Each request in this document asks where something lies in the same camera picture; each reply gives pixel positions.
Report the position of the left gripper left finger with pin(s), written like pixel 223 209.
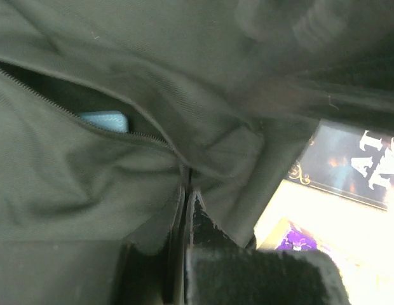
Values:
pixel 139 269

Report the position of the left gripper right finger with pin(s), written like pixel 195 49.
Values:
pixel 217 271

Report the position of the blue leather wallet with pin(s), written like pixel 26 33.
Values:
pixel 113 121

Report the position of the black student backpack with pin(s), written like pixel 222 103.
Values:
pixel 222 95

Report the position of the purple 52-storey treehouse book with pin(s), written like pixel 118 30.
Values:
pixel 364 283

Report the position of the tale of two cities book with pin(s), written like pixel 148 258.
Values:
pixel 349 162

